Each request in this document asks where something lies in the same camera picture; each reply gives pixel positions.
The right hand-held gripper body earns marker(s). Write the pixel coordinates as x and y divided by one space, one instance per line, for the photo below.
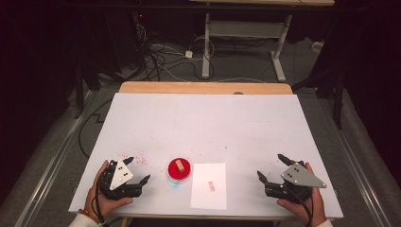
299 176

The small white power adapter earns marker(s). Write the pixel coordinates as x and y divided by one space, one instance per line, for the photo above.
188 54

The metal floor rail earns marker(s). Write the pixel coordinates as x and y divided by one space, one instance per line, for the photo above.
353 157
53 164

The round red ink pad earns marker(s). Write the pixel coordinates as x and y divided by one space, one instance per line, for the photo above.
171 173

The small wooden stamp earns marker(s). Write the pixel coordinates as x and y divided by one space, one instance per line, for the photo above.
179 165

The large white board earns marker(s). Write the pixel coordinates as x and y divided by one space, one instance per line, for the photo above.
205 126

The black stand leg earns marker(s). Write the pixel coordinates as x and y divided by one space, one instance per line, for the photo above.
78 94
339 101

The white sleeve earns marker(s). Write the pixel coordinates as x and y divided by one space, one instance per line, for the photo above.
82 222
324 223

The white right sleeve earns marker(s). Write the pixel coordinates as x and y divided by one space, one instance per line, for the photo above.
324 223

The white desk with metal legs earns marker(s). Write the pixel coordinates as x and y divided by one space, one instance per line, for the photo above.
246 29

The wooden table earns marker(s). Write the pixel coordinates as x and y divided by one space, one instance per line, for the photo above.
205 87

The white paper sheet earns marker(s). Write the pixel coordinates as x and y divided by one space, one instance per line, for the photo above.
205 176

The person's left hand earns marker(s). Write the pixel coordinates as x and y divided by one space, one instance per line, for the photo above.
107 205

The person's right hand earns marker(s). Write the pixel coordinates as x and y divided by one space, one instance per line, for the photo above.
299 211

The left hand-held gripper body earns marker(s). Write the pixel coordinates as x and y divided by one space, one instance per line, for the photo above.
121 176

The white left sleeve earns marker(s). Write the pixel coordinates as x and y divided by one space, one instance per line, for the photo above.
82 222

